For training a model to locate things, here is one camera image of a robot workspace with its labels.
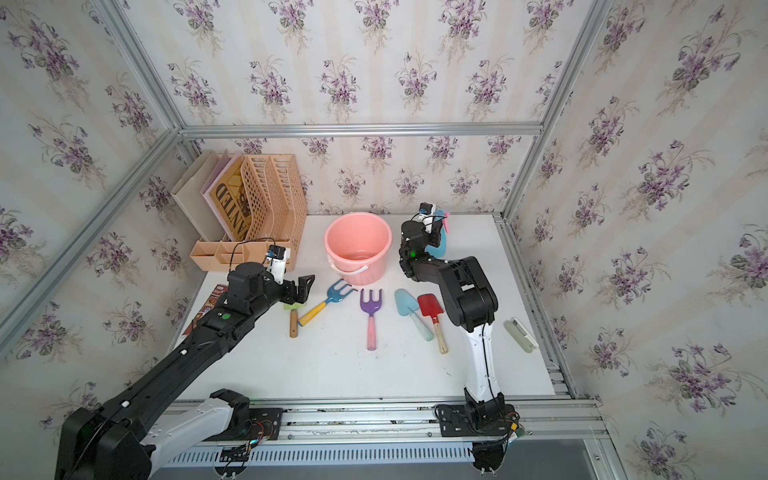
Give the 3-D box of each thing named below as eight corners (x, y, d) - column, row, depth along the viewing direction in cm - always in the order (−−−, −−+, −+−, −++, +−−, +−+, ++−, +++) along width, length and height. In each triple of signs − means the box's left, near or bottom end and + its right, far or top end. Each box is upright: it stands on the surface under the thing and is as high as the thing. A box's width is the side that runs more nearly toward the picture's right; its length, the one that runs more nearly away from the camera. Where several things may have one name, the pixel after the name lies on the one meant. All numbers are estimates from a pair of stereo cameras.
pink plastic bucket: (327, 296, 97) (319, 267, 84) (335, 242, 112) (329, 211, 99) (391, 296, 97) (392, 268, 84) (390, 243, 112) (391, 212, 99)
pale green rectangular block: (527, 354, 87) (532, 350, 84) (503, 325, 93) (507, 320, 90) (535, 350, 88) (539, 346, 85) (510, 321, 94) (514, 316, 91)
